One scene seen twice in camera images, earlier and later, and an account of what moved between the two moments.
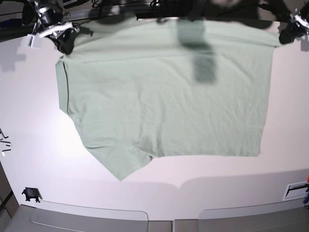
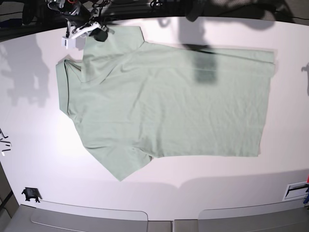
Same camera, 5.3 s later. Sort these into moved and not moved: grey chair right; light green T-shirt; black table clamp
Moved: light green T-shirt
Not moved: grey chair right; black table clamp
